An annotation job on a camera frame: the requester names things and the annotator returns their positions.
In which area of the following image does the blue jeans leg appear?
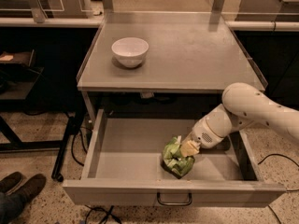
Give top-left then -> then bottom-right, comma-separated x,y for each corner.
0,192 -> 25,224

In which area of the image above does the dark left shoe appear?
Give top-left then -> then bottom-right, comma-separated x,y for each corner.
0,172 -> 23,194

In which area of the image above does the grey open top drawer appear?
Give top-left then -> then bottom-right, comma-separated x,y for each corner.
63,110 -> 286,207

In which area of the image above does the black floor cable front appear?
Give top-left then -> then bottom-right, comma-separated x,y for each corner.
81,204 -> 123,224

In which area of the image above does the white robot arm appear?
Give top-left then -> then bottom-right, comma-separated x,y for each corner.
179,83 -> 299,157

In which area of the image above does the black drawer handle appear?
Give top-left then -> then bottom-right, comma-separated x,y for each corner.
156,192 -> 192,206

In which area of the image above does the white ceramic bowl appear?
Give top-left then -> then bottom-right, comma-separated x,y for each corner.
111,37 -> 150,68

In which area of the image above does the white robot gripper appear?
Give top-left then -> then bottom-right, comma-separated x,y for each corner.
180,105 -> 240,157

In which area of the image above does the black floor cable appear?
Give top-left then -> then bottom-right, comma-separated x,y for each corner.
257,152 -> 299,193
81,204 -> 123,224

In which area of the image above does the dark right shoe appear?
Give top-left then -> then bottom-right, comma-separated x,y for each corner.
11,174 -> 47,203

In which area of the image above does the grey cabinet table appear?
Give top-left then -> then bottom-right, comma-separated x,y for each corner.
77,12 -> 267,119

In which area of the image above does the dark shoe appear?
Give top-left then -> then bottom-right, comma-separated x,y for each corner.
0,172 -> 23,194
11,174 -> 47,203

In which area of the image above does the black floor cable right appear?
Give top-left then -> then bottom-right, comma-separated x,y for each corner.
257,152 -> 299,193

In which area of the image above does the green jalapeno chip bag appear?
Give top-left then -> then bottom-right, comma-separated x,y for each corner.
162,136 -> 195,178

